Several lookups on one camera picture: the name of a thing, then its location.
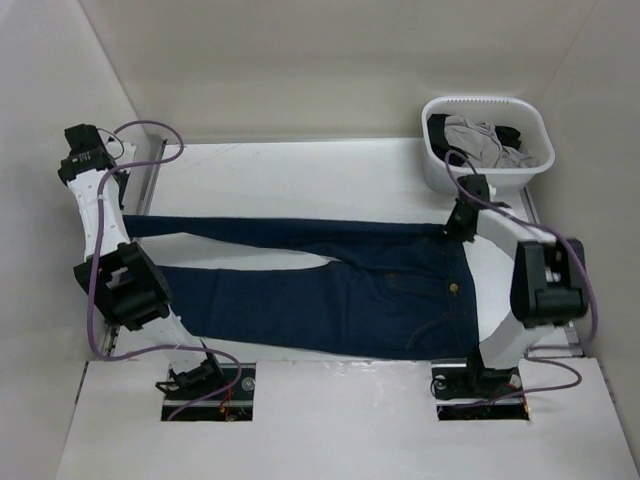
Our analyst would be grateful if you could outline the dark blue denim trousers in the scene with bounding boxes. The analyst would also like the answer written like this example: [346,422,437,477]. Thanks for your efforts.
[125,215,479,360]

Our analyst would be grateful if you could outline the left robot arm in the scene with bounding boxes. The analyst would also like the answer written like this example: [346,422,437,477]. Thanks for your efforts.
[58,124,228,400]

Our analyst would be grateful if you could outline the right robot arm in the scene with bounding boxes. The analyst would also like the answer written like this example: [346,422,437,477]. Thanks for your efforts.
[431,174,591,408]

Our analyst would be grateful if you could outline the grey garment in basket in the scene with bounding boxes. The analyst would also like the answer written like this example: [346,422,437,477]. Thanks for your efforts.
[444,115,540,169]

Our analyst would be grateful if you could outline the black garment in basket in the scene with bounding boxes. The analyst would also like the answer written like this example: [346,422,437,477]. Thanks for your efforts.
[426,114,523,168]

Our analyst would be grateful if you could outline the white plastic laundry basket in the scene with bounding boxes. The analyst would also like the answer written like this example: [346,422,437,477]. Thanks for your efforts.
[421,95,556,195]

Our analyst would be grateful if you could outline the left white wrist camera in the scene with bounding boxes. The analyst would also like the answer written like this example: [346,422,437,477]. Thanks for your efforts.
[112,142,138,169]

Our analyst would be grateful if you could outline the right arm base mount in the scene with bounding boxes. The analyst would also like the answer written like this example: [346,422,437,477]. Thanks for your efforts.
[430,362,529,421]

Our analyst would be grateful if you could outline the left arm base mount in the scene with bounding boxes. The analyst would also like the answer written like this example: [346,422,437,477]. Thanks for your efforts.
[156,363,256,422]

